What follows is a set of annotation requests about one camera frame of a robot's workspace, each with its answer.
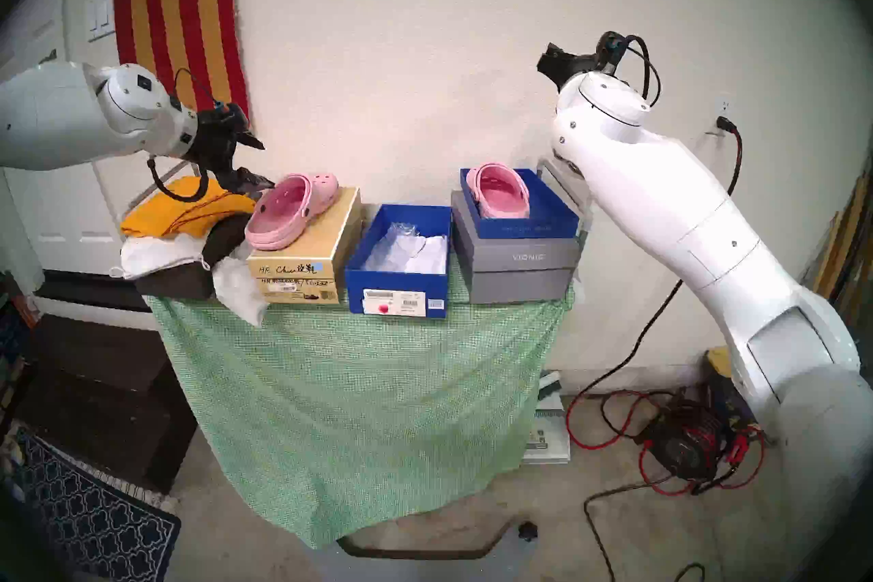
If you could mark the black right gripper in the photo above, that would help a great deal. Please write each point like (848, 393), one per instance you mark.
(586, 66)

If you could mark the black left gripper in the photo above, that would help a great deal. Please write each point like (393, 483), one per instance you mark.
(215, 141)

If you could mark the pink clog shoe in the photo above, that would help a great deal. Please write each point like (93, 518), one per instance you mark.
(501, 192)
(286, 212)

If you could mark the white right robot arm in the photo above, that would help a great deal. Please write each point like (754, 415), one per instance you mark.
(668, 212)

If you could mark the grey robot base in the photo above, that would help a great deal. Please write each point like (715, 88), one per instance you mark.
(423, 563)

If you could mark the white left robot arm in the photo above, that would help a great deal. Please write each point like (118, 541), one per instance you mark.
(68, 117)

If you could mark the gold shoe box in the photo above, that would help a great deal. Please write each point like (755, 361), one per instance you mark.
(341, 226)

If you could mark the blue shoe box lid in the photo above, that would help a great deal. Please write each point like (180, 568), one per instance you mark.
(552, 212)

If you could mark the open blue shoe box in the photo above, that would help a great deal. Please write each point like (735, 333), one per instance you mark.
(395, 297)

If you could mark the grey Vionic shoe box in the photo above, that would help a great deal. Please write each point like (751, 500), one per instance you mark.
(522, 270)

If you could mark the white box stack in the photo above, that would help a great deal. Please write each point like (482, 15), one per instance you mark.
(549, 437)

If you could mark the orange cloth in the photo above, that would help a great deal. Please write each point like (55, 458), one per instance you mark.
(170, 216)

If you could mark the crumpled white cloth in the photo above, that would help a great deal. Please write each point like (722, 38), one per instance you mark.
(239, 294)

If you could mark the red yellow striped flag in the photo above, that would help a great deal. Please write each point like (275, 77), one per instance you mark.
(177, 8)

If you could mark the white panel door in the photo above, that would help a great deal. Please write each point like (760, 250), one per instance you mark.
(68, 205)

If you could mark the green checkered tablecloth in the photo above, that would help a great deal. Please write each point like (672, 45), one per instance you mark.
(354, 396)

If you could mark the dark wooden step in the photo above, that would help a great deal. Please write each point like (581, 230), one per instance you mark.
(102, 396)

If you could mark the wooden sticks bundle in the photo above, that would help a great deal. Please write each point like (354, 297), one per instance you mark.
(842, 233)

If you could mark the yellow dustpan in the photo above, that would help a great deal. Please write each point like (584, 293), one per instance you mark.
(719, 361)

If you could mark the blue white ceramic pot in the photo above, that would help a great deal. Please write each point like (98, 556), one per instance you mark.
(723, 396)

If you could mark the blue patterned rug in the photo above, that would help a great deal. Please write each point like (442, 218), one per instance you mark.
(82, 519)

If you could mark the black knob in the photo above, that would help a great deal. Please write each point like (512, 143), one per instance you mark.
(528, 531)

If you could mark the white wall outlet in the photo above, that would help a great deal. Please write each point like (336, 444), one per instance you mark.
(723, 110)

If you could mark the white light switch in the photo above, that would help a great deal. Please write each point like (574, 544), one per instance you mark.
(101, 18)

